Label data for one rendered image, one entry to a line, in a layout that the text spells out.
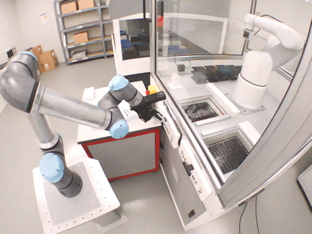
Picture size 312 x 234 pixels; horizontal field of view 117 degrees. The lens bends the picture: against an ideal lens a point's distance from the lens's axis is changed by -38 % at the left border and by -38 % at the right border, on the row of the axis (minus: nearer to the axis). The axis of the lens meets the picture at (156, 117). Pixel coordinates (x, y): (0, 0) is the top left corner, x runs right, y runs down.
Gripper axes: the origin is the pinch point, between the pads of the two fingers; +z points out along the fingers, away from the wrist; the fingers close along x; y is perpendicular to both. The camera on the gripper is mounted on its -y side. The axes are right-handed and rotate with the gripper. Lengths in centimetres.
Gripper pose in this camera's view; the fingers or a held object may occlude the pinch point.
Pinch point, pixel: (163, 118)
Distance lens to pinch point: 83.2
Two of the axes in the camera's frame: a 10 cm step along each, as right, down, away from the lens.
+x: 2.8, 6.5, -7.0
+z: 5.6, 4.8, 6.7
